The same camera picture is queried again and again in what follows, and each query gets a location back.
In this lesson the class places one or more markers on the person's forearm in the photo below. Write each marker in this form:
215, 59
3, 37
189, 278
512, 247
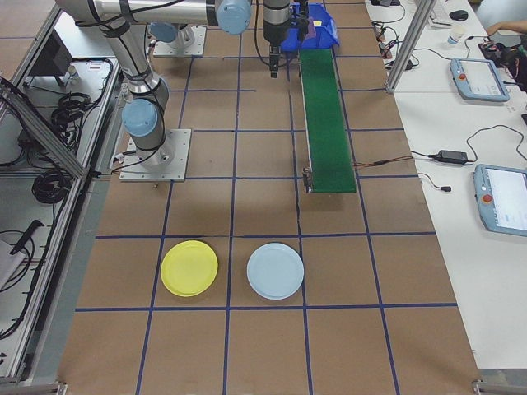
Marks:
514, 25

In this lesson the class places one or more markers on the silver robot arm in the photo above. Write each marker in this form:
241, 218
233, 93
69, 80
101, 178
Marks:
136, 70
164, 32

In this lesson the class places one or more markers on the light blue plate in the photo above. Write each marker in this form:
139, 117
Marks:
275, 271

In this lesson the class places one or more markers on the yellow plate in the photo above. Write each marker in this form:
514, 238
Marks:
189, 267

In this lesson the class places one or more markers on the person's hand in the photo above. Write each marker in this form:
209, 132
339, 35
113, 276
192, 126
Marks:
496, 28

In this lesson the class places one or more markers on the blue plastic storage bin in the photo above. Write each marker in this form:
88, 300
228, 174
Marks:
325, 29

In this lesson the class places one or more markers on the green conveyor belt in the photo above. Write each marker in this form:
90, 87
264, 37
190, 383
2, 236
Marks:
325, 123

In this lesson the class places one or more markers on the white keyboard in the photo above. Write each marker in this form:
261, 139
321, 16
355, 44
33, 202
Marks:
441, 14

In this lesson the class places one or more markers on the white paper cup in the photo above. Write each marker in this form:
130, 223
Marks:
456, 37

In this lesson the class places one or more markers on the black computer mouse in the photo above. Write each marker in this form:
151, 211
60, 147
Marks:
459, 15

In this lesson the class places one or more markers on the grey teach pendant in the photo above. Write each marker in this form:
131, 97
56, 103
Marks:
479, 80
506, 201

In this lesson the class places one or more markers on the black power adapter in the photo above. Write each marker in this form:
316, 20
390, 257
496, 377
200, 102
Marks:
450, 156

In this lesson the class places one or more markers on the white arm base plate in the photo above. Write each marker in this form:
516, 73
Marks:
177, 164
197, 45

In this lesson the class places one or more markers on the aluminium profile post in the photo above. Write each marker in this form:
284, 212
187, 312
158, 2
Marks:
407, 49

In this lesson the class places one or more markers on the V-shaped metal bar frame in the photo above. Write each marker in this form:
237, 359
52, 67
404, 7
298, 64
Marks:
49, 140

